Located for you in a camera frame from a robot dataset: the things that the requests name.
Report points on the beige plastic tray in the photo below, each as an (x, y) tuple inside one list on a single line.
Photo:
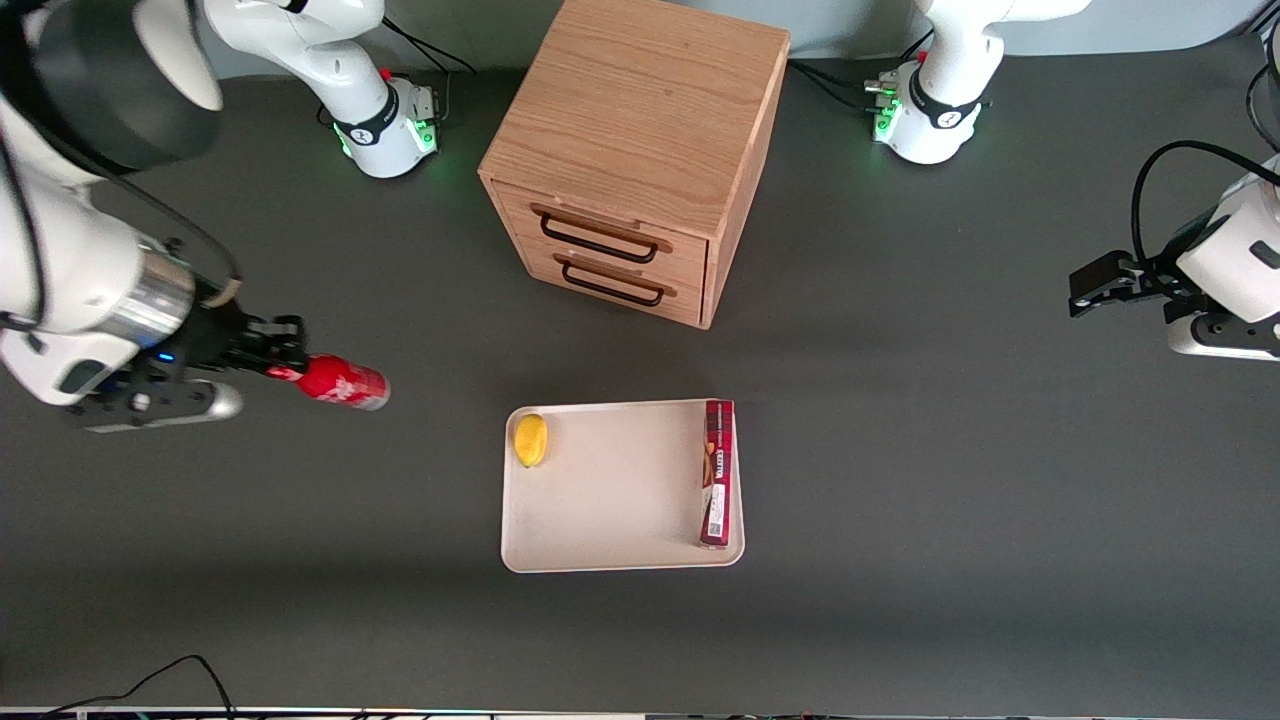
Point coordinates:
[(610, 500)]

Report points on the red cookie box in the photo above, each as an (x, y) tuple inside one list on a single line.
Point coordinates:
[(717, 480)]

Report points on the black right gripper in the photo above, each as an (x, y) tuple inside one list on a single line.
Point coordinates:
[(222, 335)]

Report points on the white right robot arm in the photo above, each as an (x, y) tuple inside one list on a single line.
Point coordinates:
[(60, 260)]

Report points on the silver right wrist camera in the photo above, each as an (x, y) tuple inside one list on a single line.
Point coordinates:
[(190, 402)]

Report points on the red coke bottle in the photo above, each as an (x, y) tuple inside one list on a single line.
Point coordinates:
[(345, 382)]

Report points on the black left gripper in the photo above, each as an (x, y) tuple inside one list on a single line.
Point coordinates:
[(1158, 276)]

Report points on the yellow lemon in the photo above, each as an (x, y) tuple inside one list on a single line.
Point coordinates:
[(530, 440)]

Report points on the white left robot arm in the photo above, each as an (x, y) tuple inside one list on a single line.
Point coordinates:
[(955, 60)]

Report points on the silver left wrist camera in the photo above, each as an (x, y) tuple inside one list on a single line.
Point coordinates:
[(1215, 338)]

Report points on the wooden two-drawer cabinet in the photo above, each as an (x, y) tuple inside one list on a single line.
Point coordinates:
[(640, 130)]

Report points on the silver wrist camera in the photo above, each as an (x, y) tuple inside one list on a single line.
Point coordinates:
[(190, 402), (1215, 338)]

